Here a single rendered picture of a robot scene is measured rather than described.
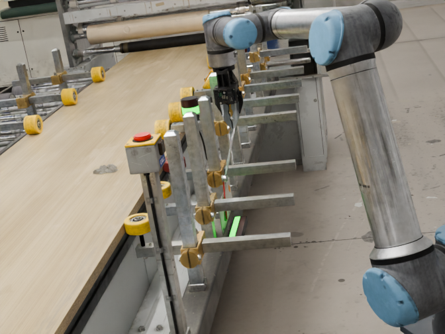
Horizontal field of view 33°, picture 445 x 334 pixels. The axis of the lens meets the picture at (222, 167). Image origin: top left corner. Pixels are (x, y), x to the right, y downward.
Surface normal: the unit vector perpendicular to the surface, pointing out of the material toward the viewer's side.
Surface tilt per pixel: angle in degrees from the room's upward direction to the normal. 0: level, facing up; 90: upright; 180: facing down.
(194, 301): 0
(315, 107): 90
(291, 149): 90
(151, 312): 0
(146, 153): 90
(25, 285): 0
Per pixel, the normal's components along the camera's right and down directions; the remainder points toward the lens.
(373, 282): -0.86, 0.35
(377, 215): -0.68, 0.22
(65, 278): -0.15, -0.94
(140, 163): -0.14, 0.34
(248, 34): 0.36, 0.26
